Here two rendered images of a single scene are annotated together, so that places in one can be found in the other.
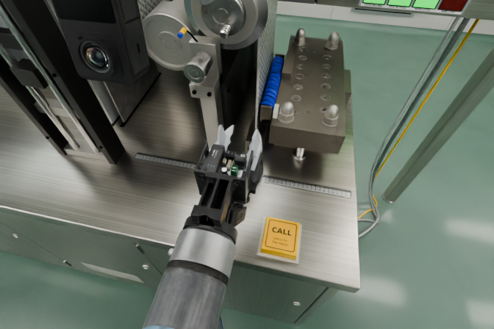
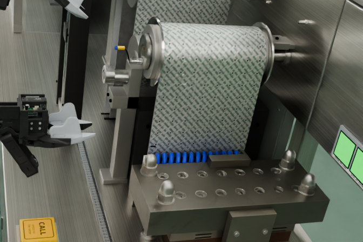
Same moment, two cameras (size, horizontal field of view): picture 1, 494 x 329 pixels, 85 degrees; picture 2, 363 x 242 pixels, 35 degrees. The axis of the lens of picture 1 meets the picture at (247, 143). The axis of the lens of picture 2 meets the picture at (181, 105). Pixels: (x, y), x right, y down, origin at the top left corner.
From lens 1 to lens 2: 0.98 m
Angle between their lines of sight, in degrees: 48
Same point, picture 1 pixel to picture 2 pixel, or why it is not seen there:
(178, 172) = (74, 162)
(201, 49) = (127, 68)
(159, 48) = not seen: hidden behind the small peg
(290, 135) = (135, 186)
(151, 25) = (134, 42)
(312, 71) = (239, 180)
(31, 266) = not seen: outside the picture
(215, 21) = (140, 54)
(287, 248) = (26, 234)
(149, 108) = not seen: hidden behind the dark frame
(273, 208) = (69, 228)
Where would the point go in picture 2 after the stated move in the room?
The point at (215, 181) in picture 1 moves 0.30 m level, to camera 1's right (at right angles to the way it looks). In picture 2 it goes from (17, 104) to (69, 193)
